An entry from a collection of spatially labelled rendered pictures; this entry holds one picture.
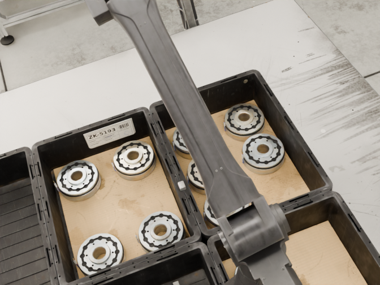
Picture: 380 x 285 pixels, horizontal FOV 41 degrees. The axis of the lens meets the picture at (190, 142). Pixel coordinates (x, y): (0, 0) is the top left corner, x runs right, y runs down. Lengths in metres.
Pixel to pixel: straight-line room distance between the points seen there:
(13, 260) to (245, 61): 0.93
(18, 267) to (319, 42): 1.14
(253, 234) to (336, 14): 2.42
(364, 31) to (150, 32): 2.31
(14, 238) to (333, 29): 2.11
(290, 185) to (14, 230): 0.66
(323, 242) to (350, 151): 0.38
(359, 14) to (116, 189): 2.05
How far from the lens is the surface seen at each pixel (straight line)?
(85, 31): 3.05
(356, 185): 1.41
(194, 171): 1.22
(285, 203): 1.09
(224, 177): 0.64
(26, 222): 1.29
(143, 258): 1.05
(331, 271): 1.14
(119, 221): 1.21
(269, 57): 1.70
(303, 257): 1.14
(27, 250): 1.25
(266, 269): 0.68
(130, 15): 0.67
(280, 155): 1.24
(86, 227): 1.23
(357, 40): 2.85
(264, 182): 1.23
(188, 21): 1.96
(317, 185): 1.17
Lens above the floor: 1.86
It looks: 52 degrees down
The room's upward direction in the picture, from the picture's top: 10 degrees counter-clockwise
